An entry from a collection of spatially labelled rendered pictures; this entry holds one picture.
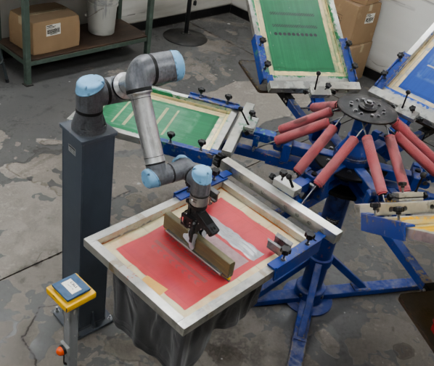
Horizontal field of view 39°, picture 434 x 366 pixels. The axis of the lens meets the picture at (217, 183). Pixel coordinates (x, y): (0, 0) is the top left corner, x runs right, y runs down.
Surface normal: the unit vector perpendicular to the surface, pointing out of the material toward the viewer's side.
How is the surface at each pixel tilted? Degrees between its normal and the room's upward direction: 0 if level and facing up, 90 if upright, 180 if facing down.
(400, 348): 0
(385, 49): 90
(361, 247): 0
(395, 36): 90
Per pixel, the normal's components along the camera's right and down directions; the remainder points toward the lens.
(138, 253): 0.15, -0.81
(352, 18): -0.73, 0.29
